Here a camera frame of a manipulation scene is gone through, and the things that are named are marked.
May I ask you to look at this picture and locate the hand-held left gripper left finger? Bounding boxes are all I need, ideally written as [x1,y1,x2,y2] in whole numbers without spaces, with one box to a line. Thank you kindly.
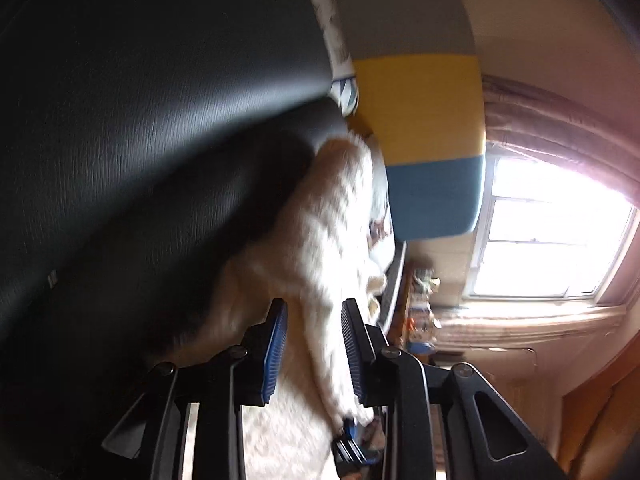
[100,298,290,480]

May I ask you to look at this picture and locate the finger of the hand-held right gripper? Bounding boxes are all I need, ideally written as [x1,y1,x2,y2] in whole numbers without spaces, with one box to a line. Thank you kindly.
[331,417,384,467]

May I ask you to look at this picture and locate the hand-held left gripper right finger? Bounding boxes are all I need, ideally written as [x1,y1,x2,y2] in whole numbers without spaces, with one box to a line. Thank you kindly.
[341,298,569,480]

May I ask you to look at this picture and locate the cream knit sweater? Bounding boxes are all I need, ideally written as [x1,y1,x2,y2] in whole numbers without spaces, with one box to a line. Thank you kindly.
[190,130,394,480]

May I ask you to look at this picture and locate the cluttered side shelf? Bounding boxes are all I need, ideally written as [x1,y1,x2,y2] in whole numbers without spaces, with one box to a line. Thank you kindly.
[400,259,443,362]

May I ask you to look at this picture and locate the white pillow with deer print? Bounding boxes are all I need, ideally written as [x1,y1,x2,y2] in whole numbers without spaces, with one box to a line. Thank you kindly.
[364,132,397,282]

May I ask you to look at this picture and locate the window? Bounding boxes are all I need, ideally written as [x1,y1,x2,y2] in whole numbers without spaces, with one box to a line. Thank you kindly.
[464,152,639,307]

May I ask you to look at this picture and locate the wooden cabinet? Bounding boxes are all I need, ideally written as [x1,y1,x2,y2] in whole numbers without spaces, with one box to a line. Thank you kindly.
[559,355,640,480]

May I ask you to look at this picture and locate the black leather bench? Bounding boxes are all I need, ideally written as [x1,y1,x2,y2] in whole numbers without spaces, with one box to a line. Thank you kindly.
[0,0,352,480]

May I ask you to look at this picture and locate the white pillow with blue triangles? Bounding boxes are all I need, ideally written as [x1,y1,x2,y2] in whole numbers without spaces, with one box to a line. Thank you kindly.
[300,0,362,117]

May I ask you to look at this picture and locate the pink curtain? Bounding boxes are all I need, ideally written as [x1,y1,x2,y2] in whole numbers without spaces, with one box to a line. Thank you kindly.
[481,74,640,206]

